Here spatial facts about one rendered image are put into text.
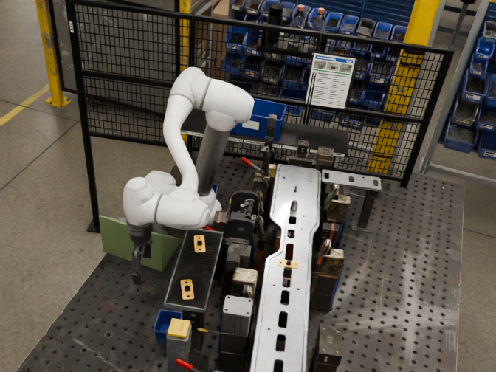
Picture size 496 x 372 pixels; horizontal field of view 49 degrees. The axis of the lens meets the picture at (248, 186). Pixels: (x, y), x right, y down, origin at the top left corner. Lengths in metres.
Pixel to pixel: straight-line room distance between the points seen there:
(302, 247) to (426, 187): 1.22
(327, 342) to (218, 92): 1.00
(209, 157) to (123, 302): 0.72
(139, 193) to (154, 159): 2.56
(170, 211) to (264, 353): 0.59
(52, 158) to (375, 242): 2.62
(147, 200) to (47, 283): 1.79
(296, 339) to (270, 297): 0.20
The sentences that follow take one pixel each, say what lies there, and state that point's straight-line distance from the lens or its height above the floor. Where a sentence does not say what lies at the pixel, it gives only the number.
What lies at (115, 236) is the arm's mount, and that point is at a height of 0.83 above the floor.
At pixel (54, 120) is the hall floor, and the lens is 4.89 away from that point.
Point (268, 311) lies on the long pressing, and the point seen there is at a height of 1.00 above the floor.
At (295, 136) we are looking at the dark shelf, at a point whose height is 1.03.
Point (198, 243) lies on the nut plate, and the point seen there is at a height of 1.17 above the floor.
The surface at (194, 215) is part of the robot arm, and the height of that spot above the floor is 1.40.
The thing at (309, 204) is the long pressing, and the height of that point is 1.00.
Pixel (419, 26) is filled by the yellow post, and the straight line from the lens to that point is 2.80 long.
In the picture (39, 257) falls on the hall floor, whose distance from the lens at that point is 3.67.
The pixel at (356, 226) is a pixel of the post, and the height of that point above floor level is 0.70.
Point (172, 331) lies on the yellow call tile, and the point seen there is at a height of 1.16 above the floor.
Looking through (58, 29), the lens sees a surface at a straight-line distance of 4.75.
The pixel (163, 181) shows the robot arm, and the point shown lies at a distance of 2.51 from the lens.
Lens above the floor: 2.61
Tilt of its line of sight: 39 degrees down
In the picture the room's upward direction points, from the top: 6 degrees clockwise
